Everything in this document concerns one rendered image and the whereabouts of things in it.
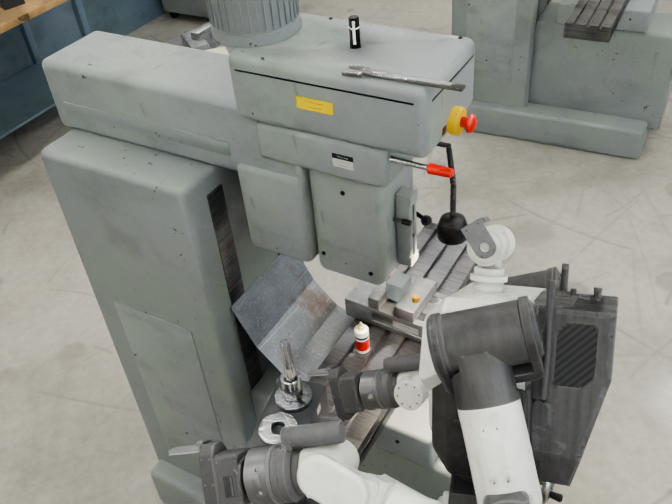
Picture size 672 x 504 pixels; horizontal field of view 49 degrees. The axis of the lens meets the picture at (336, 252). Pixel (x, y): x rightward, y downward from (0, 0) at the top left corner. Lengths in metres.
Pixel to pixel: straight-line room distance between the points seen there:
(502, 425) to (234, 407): 1.40
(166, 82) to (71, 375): 2.12
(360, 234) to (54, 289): 2.73
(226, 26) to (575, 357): 0.97
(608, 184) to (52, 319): 3.15
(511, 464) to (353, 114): 0.77
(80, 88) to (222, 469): 1.19
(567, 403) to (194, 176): 1.06
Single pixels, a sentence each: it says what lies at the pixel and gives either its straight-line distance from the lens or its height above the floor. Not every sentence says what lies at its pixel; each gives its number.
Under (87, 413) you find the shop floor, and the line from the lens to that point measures 3.53.
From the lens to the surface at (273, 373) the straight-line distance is 2.40.
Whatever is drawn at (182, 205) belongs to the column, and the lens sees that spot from 1.84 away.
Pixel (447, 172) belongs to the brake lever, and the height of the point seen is 1.71.
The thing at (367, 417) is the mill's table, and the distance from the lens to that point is 2.00.
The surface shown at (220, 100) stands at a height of 1.75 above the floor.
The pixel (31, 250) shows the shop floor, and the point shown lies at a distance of 4.59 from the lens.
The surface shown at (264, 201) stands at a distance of 1.81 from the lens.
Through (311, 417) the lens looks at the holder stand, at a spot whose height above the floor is 1.15.
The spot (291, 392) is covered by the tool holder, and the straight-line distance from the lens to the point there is 1.76.
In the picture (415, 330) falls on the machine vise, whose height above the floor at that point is 1.01.
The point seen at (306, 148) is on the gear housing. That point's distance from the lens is 1.64.
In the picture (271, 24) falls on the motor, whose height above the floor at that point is 1.93.
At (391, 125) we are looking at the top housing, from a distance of 1.48.
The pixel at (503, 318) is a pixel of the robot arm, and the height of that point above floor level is 1.81.
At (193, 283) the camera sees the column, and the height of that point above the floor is 1.26.
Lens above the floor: 2.54
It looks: 39 degrees down
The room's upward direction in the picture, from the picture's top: 6 degrees counter-clockwise
